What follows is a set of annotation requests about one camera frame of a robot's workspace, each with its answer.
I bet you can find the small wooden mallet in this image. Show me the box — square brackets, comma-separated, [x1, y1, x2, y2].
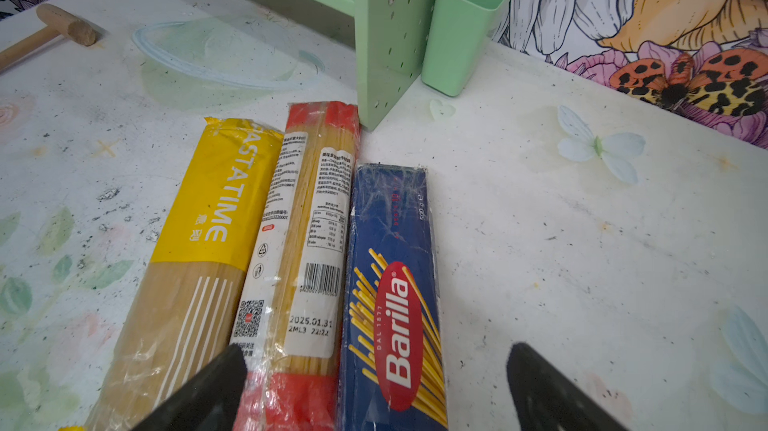
[1, 3, 99, 71]

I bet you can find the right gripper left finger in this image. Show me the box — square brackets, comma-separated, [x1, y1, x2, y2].
[133, 344, 248, 431]

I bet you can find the yellow spaghetti bag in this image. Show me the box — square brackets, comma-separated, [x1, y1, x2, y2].
[84, 118, 284, 430]

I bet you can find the blue spaghetti bag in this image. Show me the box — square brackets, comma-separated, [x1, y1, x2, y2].
[336, 163, 448, 430]

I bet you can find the red spaghetti bag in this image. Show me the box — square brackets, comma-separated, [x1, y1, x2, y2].
[230, 101, 360, 430]

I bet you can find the green cup on shelf side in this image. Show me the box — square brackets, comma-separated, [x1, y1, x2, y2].
[421, 0, 509, 97]

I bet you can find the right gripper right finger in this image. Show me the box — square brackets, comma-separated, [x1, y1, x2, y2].
[506, 342, 627, 431]

